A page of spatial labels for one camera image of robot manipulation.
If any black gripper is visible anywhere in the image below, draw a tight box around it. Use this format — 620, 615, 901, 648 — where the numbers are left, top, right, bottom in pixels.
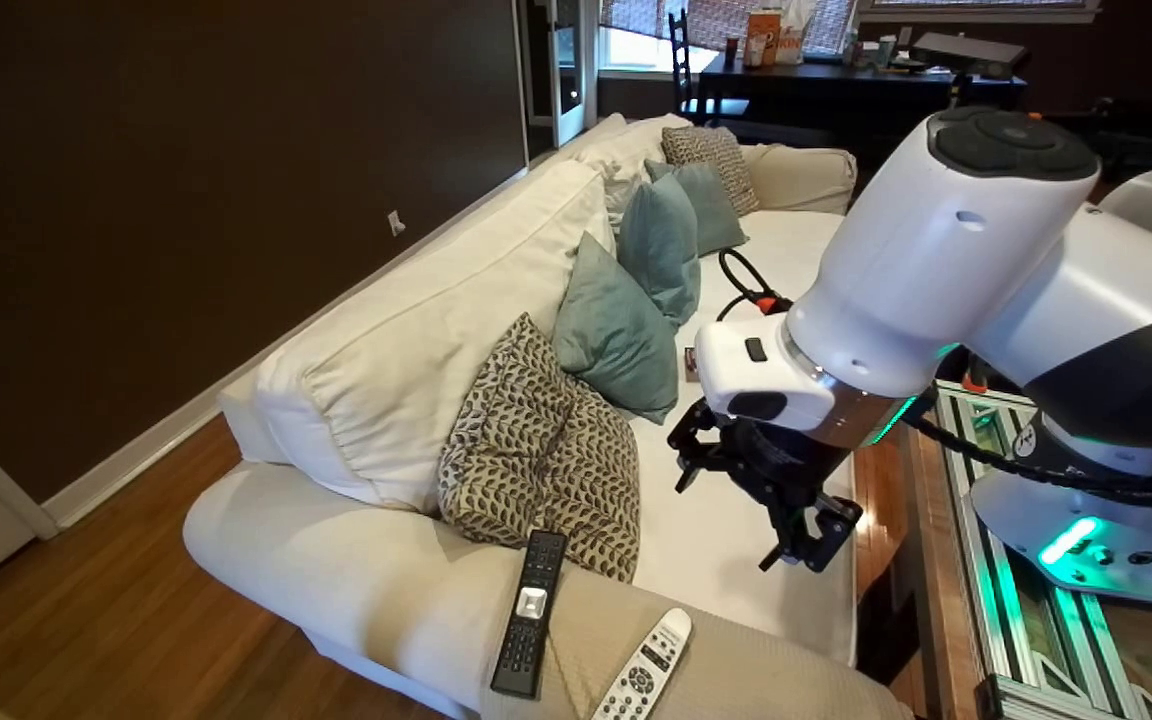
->
662, 395, 866, 575

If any grey silver remote control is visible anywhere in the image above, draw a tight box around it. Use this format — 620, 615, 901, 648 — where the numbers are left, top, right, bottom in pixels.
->
588, 604, 695, 720

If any black remote control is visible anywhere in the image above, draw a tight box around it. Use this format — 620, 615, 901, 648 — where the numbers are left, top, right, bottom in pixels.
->
488, 530, 572, 705

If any wooden table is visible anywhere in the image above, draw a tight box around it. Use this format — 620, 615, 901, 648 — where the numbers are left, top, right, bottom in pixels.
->
852, 426, 991, 720

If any teal cushion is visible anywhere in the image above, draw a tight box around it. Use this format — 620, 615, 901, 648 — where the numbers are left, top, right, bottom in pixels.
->
612, 174, 704, 333
669, 160, 751, 262
550, 232, 678, 430

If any leaf patterned cushion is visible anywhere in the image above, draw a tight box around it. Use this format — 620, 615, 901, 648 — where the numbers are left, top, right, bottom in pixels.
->
431, 311, 643, 590

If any beige cushion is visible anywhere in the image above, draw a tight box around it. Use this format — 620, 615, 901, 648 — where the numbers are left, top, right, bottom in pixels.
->
656, 126, 762, 218

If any white sofa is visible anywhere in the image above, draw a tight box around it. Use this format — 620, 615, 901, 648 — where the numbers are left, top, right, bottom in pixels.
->
180, 109, 918, 720

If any black dining table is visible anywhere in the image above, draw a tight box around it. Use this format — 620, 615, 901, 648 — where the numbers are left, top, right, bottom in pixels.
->
691, 55, 1031, 177

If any black dining chair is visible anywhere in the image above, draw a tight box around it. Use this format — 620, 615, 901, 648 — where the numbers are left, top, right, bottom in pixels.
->
662, 9, 739, 126

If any orange box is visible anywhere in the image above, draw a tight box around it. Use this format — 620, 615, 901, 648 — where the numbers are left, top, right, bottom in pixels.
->
739, 9, 789, 73

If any black cable with red plug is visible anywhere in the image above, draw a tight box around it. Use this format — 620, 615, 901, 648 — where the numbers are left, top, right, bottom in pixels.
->
713, 246, 793, 325

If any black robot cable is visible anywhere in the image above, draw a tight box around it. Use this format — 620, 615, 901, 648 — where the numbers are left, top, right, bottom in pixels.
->
906, 407, 1149, 512

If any aluminium rail frame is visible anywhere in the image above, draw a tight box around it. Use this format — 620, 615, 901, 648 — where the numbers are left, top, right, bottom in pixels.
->
926, 378, 1152, 720

